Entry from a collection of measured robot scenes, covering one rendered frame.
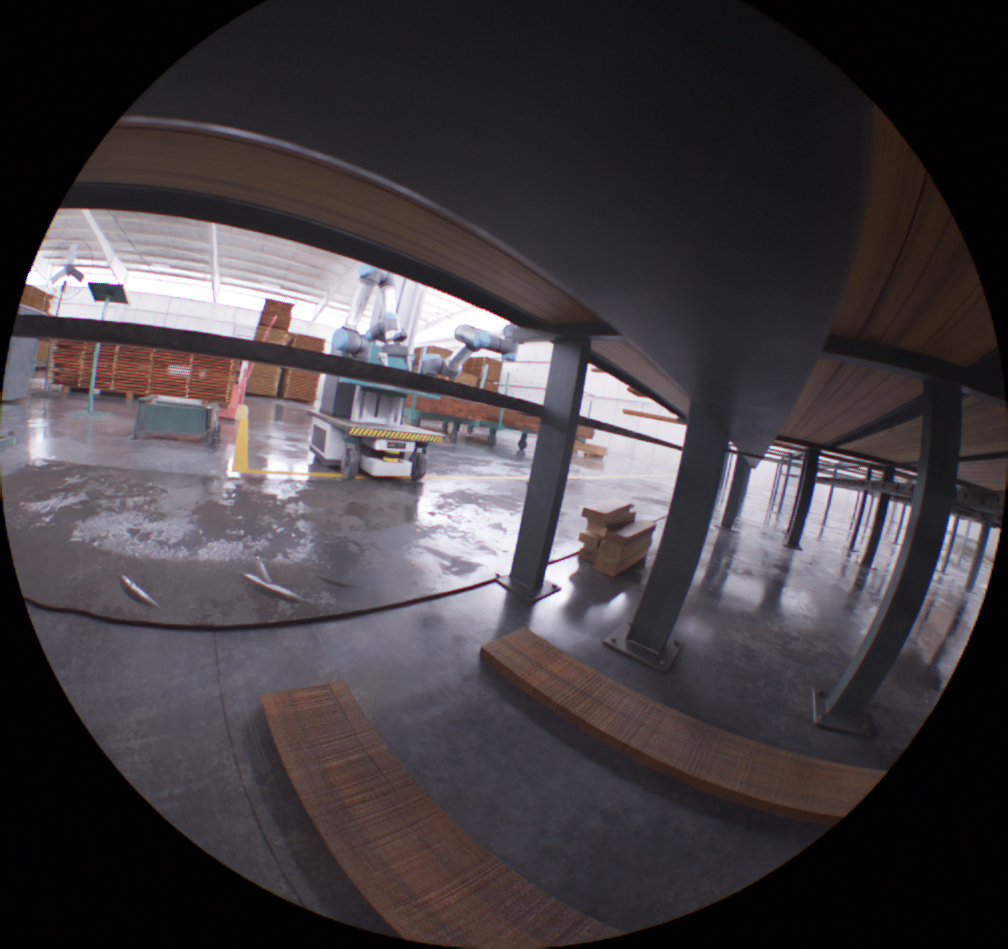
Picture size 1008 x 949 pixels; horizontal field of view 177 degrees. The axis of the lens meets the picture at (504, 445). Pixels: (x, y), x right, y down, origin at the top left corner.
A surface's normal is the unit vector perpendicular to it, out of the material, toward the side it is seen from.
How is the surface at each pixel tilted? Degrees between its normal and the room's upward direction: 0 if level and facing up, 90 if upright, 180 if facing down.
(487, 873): 0
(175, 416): 90
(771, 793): 0
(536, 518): 90
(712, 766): 0
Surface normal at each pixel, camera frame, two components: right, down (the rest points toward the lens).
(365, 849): 0.18, -0.98
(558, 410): -0.69, -0.07
